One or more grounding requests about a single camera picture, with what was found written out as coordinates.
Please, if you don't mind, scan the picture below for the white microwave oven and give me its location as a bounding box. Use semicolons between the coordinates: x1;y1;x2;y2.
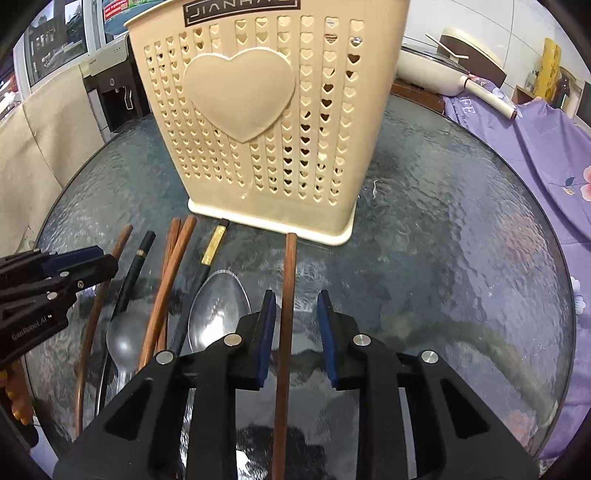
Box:
574;82;591;130

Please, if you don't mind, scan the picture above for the person's left hand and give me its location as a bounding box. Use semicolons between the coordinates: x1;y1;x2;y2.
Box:
0;360;34;425

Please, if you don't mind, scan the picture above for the dark glass bottle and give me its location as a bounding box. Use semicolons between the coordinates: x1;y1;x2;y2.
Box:
552;75;570;110

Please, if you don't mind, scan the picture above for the window with white frame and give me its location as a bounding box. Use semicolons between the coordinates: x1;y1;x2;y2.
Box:
1;0;104;107

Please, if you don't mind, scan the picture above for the dark wooden counter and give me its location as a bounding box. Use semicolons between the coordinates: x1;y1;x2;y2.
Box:
390;79;445;115

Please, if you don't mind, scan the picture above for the beige cloth cover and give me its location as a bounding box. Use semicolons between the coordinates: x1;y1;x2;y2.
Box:
1;65;104;256

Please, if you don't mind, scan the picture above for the white frying pan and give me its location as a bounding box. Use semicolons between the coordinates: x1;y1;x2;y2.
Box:
397;45;517;120

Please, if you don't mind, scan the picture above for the black chopstick gold end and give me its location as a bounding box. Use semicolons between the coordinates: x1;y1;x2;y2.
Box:
169;219;229;355

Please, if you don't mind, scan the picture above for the purple floral cloth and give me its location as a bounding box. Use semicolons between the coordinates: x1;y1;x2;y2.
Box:
443;75;591;462

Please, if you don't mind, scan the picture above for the beige plastic utensil holder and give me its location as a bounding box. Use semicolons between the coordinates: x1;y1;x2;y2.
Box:
126;0;409;245

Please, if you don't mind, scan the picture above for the brown wooden chopstick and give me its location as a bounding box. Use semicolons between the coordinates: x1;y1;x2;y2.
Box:
74;223;134;437
271;233;297;480
138;215;197;370
153;218;181;355

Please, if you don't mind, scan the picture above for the clear plastic spoon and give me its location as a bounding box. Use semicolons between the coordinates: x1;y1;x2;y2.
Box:
187;270;252;352

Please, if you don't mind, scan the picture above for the round glass table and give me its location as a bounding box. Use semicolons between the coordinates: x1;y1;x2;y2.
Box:
26;96;576;479

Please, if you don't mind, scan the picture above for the blue water jug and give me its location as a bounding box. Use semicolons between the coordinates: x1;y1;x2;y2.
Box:
103;1;159;37

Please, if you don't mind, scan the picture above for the grey metal spoon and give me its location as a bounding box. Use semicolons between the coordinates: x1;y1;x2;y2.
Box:
106;308;149;393

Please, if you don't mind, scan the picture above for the yellow roll package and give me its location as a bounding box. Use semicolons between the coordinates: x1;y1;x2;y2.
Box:
534;38;562;103

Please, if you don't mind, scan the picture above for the water dispenser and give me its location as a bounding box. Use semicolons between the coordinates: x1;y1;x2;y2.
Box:
81;33;150;143

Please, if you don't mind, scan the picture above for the brown rice cooker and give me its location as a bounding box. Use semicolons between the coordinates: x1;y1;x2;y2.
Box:
438;27;507;87

